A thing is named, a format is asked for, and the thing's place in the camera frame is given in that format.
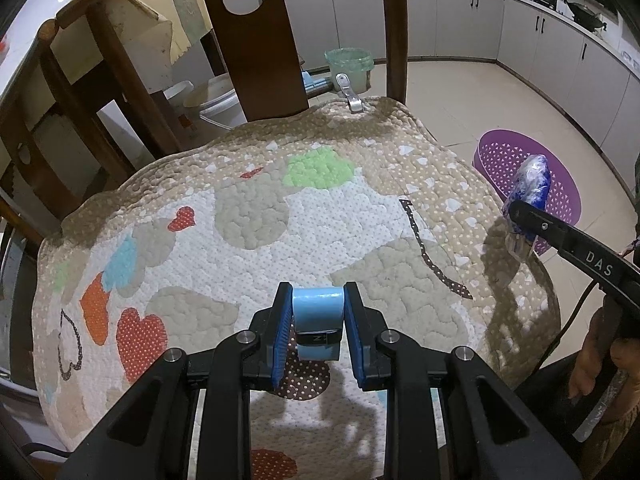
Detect small light blue box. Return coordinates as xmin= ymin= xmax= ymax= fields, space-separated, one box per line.
xmin=292 ymin=287 xmax=345 ymax=362

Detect blue white tissue pack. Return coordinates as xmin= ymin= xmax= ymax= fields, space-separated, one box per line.
xmin=502 ymin=155 xmax=551 ymax=262

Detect grey kitchen cabinets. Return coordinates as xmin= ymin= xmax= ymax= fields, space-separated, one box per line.
xmin=285 ymin=0 xmax=639 ymax=186

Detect green lined trash bin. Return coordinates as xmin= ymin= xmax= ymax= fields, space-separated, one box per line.
xmin=324 ymin=48 xmax=374 ymax=94

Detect person's hand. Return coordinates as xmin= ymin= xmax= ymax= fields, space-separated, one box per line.
xmin=568 ymin=296 xmax=639 ymax=424

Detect quilted heart pattern cushion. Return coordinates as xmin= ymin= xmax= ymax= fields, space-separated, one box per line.
xmin=32 ymin=98 xmax=560 ymax=479

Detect purple plastic waste basket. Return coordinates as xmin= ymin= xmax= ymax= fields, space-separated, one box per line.
xmin=472 ymin=129 xmax=582 ymax=226

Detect white plastic bucket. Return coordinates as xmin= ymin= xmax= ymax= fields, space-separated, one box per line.
xmin=163 ymin=74 xmax=246 ymax=132

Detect metal clip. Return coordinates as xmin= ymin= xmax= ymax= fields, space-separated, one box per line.
xmin=335 ymin=72 xmax=368 ymax=114

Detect blue flat mop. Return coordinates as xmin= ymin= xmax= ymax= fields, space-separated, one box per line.
xmin=302 ymin=70 xmax=334 ymax=98

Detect dark wooden chair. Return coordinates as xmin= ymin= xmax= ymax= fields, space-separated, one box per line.
xmin=0 ymin=0 xmax=409 ymax=241

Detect black wok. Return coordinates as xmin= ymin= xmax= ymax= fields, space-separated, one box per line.
xmin=565 ymin=0 xmax=606 ymax=32

